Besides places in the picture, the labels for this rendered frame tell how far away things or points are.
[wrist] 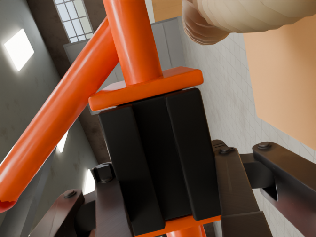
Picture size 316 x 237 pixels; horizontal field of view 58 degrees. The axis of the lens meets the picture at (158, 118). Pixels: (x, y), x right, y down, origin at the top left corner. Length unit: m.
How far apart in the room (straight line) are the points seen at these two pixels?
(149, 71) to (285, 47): 0.17
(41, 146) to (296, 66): 0.21
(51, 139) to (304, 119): 0.21
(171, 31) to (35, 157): 8.86
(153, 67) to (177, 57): 9.14
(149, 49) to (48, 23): 9.02
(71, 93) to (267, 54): 0.22
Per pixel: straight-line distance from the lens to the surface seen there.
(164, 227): 0.17
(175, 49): 9.20
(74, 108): 0.18
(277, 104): 0.33
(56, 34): 9.20
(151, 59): 0.15
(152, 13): 2.10
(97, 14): 8.88
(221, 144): 0.18
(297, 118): 0.30
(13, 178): 0.21
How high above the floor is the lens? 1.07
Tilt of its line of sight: 1 degrees up
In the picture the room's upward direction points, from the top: 104 degrees counter-clockwise
